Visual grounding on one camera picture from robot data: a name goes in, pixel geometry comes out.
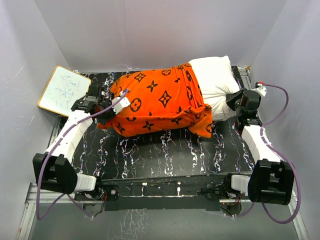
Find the white pillow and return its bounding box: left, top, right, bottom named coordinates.
left=188, top=55, right=240, bottom=121

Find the orange patterned plush pillowcase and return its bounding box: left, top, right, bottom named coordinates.
left=97, top=62, right=213, bottom=138

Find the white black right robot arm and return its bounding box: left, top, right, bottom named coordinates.
left=222, top=85, right=294, bottom=205

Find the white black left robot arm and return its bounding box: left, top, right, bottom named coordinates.
left=32, top=85, right=115, bottom=200

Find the small white dry-erase board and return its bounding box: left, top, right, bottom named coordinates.
left=37, top=65, right=92, bottom=117

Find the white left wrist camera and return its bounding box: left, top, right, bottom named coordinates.
left=111, top=89, right=131, bottom=115

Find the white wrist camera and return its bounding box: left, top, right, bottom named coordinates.
left=253, top=81, right=267, bottom=98
left=111, top=89, right=131, bottom=115

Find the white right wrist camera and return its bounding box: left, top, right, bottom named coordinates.
left=253, top=81, right=267, bottom=98

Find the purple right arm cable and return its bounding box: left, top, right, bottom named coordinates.
left=234, top=83, right=302, bottom=225

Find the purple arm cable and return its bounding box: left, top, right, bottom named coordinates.
left=234, top=83, right=302, bottom=225
left=36, top=87, right=130, bottom=221

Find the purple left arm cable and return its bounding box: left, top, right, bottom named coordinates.
left=36, top=87, right=130, bottom=221

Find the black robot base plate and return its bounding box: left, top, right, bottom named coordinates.
left=75, top=174, right=249, bottom=211

